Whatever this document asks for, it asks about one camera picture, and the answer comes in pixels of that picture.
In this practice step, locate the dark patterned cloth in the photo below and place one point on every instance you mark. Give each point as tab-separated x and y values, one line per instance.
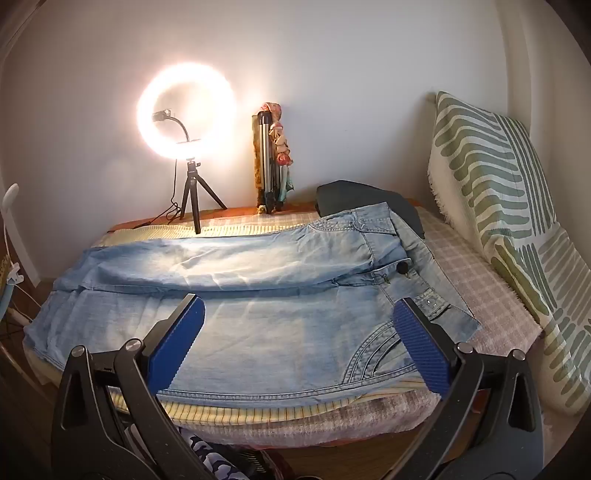
207	457

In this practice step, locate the yellow striped blanket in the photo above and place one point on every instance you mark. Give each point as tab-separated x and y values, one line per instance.
231	413

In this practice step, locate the dark grey folded cloth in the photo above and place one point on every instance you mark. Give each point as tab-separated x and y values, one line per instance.
351	196

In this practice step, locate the folded silver tripod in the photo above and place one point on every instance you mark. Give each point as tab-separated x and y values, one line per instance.
268	157

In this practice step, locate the small black tripod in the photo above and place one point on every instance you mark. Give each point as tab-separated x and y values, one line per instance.
193	194

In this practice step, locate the light blue denim pants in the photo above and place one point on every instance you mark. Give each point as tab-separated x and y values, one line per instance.
277	323

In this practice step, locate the green striped pillow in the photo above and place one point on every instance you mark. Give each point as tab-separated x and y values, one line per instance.
485	184

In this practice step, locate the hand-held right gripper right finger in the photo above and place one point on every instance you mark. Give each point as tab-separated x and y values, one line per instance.
425	346

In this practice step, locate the pink checked blanket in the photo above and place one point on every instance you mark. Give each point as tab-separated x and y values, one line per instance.
475	286

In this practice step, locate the white clip on post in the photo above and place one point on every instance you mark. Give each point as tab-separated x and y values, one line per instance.
14	272

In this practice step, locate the orange floral sheet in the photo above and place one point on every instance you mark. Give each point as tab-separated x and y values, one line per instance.
231	213

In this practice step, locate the light blue bar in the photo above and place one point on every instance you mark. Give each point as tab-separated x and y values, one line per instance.
5	300

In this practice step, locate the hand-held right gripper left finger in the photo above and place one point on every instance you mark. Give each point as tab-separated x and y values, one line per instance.
181	341

